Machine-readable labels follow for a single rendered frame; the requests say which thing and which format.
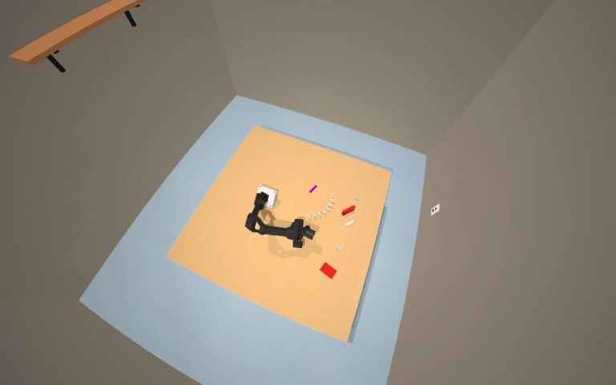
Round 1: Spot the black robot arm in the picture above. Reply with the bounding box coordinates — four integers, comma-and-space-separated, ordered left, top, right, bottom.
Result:
245, 192, 316, 241

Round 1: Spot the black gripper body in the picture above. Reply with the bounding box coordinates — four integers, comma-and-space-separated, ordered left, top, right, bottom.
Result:
292, 219, 303, 248

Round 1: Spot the red rectangular block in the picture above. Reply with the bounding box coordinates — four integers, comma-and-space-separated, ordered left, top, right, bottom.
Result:
342, 206, 355, 216
320, 262, 336, 279

